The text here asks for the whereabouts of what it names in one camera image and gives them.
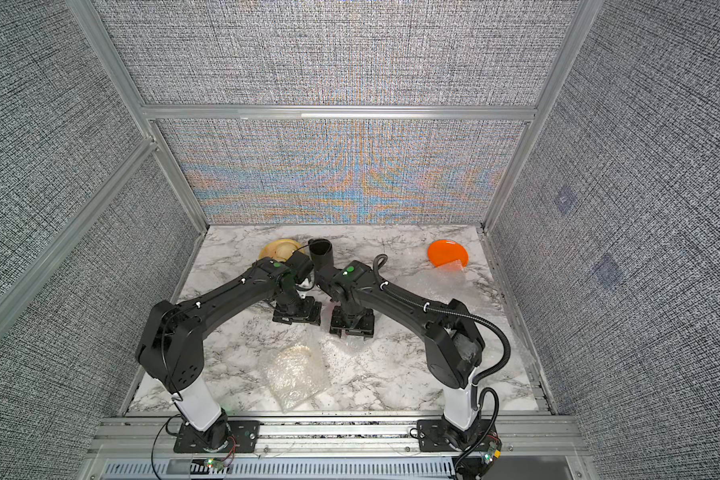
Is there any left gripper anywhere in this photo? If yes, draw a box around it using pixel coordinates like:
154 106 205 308
277 289 325 324

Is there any bubble white plate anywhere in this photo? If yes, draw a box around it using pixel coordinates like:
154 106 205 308
260 343 329 412

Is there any bubble wrap around orange plate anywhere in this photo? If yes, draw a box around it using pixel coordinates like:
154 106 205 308
397 261 489 313

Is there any bubble dark red plate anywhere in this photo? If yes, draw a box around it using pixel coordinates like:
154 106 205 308
304 324 373 373

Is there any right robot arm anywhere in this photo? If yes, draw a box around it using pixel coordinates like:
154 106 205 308
315 254 512 451

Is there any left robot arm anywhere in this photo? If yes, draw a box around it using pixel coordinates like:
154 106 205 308
135 252 321 452

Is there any black cup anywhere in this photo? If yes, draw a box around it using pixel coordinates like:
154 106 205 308
308 238 335 284

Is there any yellow bamboo steamer basket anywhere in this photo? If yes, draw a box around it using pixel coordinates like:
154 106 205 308
258 239 303 262

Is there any left base circuit board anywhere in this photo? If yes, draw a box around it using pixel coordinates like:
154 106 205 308
206 459 232 471

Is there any base circuit board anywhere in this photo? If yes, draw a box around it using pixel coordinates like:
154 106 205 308
481 447 501 469
206 459 232 471

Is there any right base circuit board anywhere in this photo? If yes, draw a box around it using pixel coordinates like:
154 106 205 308
481 447 501 469

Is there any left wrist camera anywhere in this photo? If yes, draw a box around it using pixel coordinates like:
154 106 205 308
285 250 314 292

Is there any right corrugated cable conduit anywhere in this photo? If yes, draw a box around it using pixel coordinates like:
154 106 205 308
371 253 512 445

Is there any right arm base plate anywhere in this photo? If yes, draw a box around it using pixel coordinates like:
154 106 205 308
415 419 462 453

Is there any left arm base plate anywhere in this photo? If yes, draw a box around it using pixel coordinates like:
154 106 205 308
173 420 261 454

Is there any aluminium front rail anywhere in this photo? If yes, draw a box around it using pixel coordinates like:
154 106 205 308
84 411 589 459

